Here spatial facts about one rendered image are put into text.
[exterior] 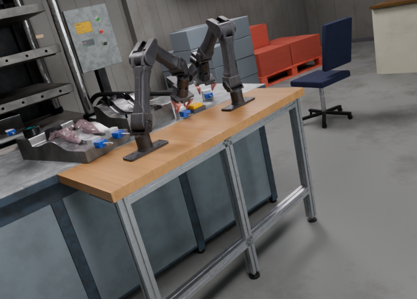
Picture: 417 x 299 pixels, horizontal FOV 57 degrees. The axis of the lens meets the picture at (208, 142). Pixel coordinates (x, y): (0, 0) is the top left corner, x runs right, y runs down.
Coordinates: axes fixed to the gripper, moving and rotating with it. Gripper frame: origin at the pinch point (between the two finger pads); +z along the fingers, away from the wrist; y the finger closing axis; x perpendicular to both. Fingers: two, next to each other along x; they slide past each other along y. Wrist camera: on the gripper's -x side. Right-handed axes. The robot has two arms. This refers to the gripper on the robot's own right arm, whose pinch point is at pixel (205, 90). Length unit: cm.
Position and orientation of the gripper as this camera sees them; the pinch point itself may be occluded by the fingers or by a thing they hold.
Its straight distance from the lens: 226.8
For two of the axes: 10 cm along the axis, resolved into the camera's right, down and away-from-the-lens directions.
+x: 3.6, 6.6, -6.5
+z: 0.5, 6.9, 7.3
